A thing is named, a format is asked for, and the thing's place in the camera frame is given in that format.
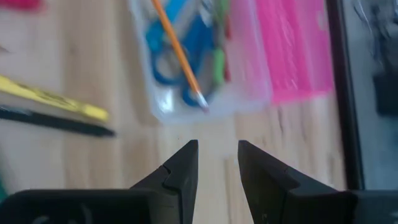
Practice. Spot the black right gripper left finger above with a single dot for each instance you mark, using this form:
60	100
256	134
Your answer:
174	193

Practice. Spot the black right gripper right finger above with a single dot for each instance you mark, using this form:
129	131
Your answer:
273	199

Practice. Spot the clear plastic supply box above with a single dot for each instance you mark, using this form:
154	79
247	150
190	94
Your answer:
164	107

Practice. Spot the short black marker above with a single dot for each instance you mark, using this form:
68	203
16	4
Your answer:
62	124

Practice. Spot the light green pen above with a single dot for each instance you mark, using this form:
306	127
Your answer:
219	62

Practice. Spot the orange pencil red eraser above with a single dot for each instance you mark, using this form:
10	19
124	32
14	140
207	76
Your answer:
178	49

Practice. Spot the pink plastic box lid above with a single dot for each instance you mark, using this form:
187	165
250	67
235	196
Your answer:
295	46

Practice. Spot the pink highlighter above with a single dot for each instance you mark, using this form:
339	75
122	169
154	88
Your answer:
18	3

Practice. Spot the black metal table frame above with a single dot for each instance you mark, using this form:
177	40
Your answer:
342	93

